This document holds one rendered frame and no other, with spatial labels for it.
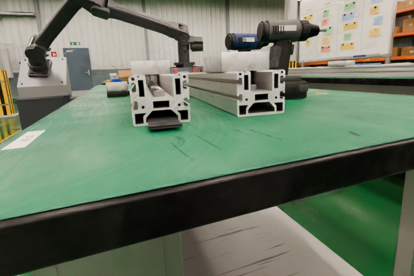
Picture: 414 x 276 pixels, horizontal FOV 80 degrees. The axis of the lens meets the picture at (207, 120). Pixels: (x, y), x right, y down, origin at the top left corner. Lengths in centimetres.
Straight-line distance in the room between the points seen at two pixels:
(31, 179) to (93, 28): 1225
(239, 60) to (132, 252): 40
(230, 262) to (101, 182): 80
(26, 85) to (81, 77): 1087
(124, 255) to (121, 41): 1213
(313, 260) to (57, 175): 90
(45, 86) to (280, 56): 111
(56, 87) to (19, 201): 121
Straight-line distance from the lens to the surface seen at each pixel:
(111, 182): 23
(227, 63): 53
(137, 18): 119
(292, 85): 74
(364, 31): 379
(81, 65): 1231
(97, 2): 117
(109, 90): 108
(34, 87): 144
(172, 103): 44
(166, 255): 35
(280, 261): 100
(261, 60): 56
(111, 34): 1240
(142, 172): 24
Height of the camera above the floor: 87
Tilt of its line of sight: 11 degrees down
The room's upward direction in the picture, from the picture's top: 2 degrees counter-clockwise
